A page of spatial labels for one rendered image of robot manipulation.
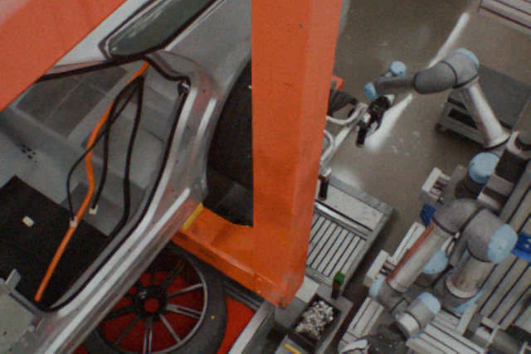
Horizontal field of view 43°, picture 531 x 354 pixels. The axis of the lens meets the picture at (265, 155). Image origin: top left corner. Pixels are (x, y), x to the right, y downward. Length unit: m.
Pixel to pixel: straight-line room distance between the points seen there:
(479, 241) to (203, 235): 1.25
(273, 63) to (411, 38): 3.07
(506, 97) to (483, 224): 1.96
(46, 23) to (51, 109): 2.15
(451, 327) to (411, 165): 1.48
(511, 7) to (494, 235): 0.68
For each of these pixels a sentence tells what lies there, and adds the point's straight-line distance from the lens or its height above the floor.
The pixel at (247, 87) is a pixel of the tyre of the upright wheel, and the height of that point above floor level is 1.15.
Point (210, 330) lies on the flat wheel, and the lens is 2.94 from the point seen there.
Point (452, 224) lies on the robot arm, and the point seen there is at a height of 1.41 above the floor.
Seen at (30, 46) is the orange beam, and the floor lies 2.67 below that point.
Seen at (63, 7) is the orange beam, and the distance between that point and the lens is 0.87.
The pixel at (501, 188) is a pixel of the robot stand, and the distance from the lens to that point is 2.42.
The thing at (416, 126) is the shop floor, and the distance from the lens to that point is 4.20.
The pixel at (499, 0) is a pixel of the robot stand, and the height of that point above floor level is 2.03.
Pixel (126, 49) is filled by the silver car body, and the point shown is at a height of 1.80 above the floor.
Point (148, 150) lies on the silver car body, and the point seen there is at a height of 1.02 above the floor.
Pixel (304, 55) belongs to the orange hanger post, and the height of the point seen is 2.09.
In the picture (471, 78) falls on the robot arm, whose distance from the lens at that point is 2.81.
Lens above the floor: 3.25
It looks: 55 degrees down
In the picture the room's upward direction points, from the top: 1 degrees clockwise
